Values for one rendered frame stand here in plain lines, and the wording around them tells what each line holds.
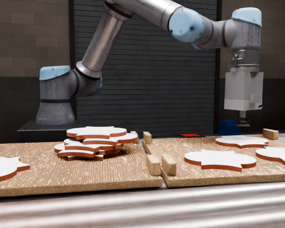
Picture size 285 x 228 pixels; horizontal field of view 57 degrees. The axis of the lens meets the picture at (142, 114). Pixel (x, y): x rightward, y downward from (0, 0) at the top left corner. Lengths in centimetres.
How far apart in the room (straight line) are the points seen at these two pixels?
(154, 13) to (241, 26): 23
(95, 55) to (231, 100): 58
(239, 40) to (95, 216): 57
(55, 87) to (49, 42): 435
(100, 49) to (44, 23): 440
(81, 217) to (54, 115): 70
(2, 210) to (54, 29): 506
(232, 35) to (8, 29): 499
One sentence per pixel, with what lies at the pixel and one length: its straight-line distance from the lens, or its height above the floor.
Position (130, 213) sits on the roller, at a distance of 41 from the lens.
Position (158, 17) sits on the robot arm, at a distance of 75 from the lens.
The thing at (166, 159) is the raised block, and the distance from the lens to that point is 51.
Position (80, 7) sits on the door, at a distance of 549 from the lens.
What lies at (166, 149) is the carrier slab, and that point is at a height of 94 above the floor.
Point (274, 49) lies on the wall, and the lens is 704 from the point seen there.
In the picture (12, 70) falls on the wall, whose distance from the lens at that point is 544.
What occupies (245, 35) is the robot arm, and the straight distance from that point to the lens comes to 77.
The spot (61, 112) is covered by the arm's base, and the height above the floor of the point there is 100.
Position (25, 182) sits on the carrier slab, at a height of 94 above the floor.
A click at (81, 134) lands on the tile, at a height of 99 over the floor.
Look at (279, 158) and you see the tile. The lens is 65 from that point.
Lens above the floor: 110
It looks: 6 degrees down
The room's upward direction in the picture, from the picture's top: straight up
